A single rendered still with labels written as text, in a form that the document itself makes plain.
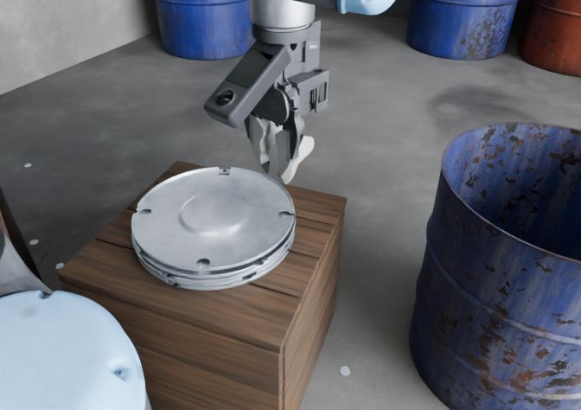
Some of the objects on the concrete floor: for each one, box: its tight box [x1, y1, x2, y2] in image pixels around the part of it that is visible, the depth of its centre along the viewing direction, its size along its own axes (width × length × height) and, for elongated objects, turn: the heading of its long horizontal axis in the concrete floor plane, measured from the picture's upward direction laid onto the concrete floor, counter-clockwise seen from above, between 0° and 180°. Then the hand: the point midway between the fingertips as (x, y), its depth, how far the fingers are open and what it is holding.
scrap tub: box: [409, 122, 581, 410], centre depth 90 cm, size 42×42×48 cm
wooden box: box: [56, 161, 347, 410], centre depth 95 cm, size 40×38×35 cm
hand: (272, 172), depth 64 cm, fingers open, 3 cm apart
